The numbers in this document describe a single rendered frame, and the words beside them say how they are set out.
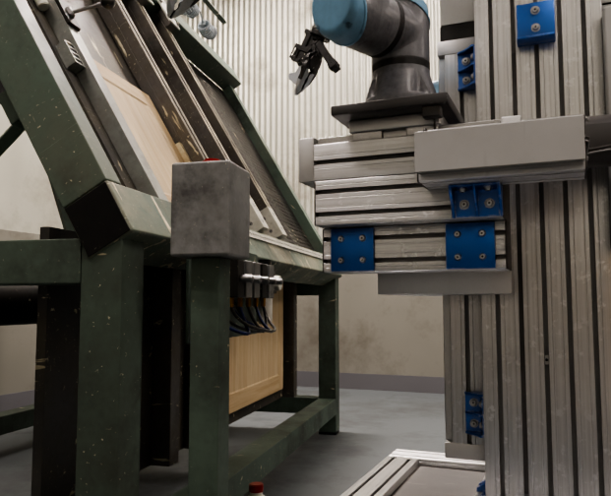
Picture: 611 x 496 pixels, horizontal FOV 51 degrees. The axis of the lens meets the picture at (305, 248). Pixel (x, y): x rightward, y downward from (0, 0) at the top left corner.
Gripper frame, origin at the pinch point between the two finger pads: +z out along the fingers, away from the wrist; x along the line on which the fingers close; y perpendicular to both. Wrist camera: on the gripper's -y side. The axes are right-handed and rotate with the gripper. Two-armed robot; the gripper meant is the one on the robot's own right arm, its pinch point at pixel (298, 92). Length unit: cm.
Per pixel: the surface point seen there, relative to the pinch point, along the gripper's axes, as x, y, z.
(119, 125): 66, 2, 34
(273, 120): -282, 178, -13
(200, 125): -2.2, 31.9, 23.8
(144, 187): 64, -11, 44
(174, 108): 24.4, 23.4, 23.2
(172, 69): 0, 52, 10
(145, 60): 27, 40, 14
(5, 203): -92, 206, 115
